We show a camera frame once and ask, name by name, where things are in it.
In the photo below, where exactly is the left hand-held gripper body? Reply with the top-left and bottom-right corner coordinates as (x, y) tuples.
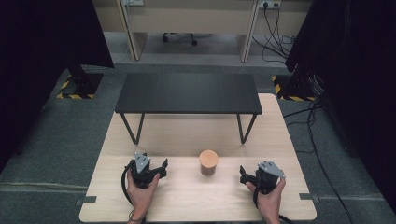
(125, 151), (157, 189)

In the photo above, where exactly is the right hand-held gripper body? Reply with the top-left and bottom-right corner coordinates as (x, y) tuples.
(253, 160), (287, 196)

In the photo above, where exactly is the person's right hand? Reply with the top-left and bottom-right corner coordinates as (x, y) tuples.
(245, 177), (287, 220)

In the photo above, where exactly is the person's left hand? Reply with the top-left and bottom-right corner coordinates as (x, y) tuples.
(126, 172), (162, 219)

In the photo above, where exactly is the grey tape strip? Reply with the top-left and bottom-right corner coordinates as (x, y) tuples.
(75, 195), (98, 206)
(298, 192), (320, 203)

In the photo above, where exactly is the black low shelf table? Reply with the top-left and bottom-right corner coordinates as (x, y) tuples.
(114, 73), (263, 146)

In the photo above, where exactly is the black stand base hazard tape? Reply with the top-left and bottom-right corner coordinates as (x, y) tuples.
(56, 61), (105, 101)
(271, 64), (319, 103)

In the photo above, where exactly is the black office chair base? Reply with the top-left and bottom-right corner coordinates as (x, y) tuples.
(161, 32), (213, 48)

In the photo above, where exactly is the black curtain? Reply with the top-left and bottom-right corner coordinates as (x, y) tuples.
(284, 0), (396, 214)
(0, 0), (115, 173)

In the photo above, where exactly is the left hand-held gripper cable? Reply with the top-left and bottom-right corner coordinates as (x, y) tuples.
(120, 163), (135, 220)

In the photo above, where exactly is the black floor cable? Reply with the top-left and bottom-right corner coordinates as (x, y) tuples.
(282, 101), (357, 224)

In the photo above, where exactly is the black power cables bundle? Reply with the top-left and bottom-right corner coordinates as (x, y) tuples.
(251, 3), (297, 64)

